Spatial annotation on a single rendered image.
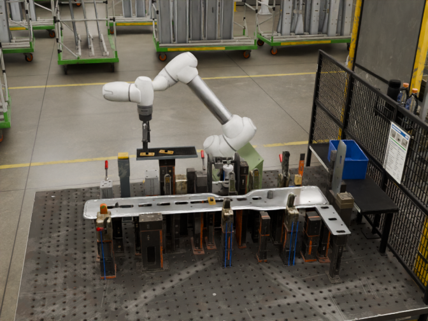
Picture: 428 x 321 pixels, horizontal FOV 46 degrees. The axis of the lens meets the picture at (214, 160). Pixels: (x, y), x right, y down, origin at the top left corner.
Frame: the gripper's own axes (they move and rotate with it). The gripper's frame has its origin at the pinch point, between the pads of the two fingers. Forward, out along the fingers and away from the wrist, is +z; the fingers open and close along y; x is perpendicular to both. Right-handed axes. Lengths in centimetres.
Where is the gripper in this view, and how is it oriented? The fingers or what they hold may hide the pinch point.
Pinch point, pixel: (146, 144)
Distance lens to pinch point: 300.9
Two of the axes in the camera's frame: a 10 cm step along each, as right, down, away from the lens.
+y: 0.2, 4.4, -9.0
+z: -0.2, 9.0, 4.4
